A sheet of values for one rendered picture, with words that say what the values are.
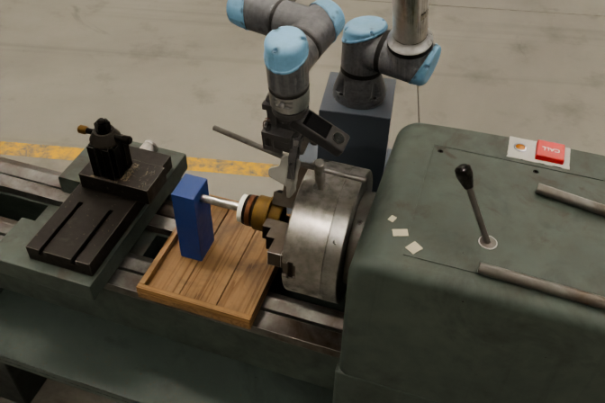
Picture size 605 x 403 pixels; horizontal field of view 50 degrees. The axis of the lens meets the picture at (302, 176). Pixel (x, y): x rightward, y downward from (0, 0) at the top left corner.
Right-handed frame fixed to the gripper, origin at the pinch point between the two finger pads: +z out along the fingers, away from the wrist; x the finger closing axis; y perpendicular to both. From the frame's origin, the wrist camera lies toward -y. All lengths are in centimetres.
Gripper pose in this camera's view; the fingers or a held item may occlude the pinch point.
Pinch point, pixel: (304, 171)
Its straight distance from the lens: 137.2
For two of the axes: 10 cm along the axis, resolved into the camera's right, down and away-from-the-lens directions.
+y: -9.4, -2.5, 2.5
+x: -3.5, 7.5, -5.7
